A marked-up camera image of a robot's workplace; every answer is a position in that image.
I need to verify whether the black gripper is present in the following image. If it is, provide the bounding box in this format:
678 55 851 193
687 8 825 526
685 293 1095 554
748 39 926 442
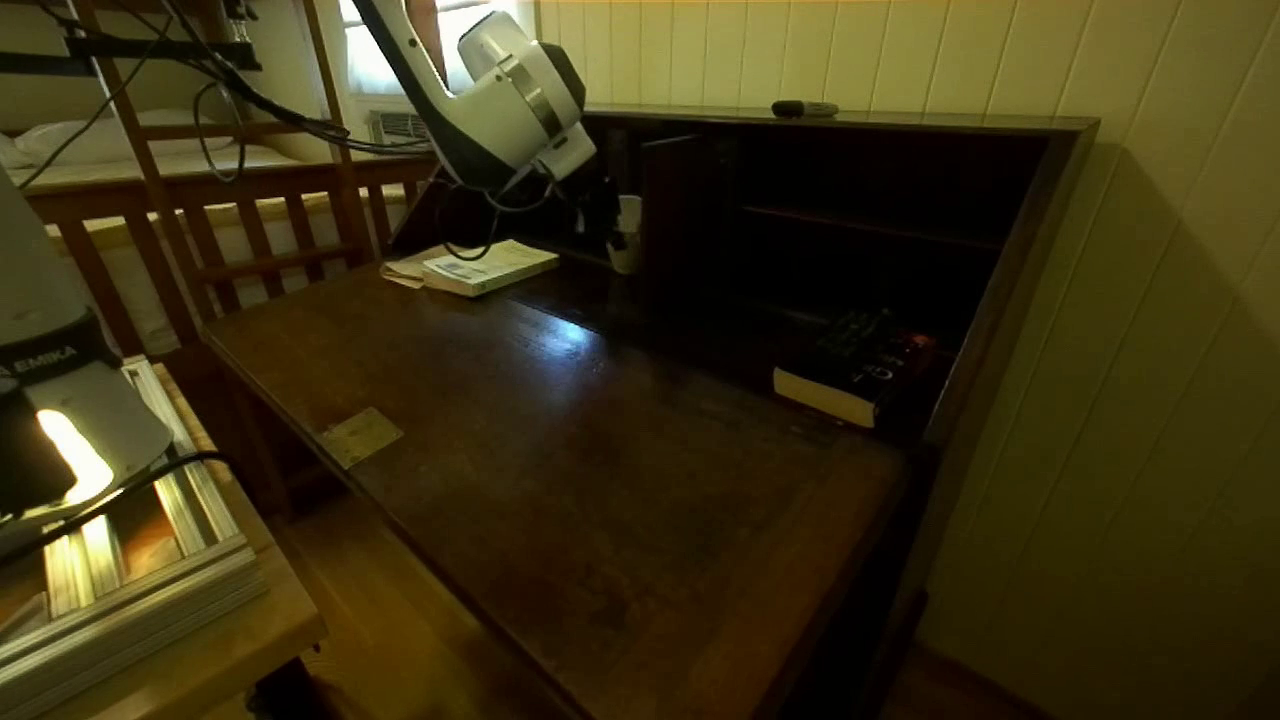
524 169 631 270

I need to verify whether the dark wooden compartment door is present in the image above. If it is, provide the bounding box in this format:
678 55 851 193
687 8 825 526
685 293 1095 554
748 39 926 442
636 130 732 317

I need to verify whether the white paperback book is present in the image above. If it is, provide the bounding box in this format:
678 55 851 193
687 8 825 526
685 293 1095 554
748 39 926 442
415 238 564 305

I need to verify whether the brown paper envelope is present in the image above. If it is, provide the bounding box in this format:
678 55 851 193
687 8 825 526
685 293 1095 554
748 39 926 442
377 241 465 297

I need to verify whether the black grey marker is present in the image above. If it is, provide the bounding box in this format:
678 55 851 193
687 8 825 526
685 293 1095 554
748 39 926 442
769 96 842 126

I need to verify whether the window air conditioner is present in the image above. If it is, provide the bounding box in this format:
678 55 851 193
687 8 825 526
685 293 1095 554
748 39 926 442
362 110 431 161

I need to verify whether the dark-covered thick book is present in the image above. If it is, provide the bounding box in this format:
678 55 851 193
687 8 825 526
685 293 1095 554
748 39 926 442
769 309 942 436

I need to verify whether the dark wooden secretary desk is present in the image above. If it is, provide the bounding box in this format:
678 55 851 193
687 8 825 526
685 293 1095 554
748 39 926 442
197 100 1104 720

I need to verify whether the wooden slatted chair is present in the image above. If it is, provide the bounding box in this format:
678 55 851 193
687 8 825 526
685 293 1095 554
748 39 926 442
50 197 403 352

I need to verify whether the black horizontal metal bar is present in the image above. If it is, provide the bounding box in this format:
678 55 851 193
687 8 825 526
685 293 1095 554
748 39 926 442
0 36 263 76

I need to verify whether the white mattress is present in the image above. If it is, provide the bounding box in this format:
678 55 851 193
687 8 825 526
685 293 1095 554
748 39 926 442
0 110 304 193

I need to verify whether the black cable bundle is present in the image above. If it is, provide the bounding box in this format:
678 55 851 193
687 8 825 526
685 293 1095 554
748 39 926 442
34 0 537 265

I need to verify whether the wooden bunk bed frame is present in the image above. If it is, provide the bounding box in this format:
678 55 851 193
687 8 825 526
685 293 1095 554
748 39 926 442
0 0 465 365

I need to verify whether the single black cable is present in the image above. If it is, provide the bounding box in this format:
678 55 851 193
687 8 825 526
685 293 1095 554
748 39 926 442
0 449 233 554

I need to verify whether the aluminium mounting frame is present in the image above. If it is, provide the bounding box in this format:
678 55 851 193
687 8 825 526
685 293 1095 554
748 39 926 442
0 352 263 711

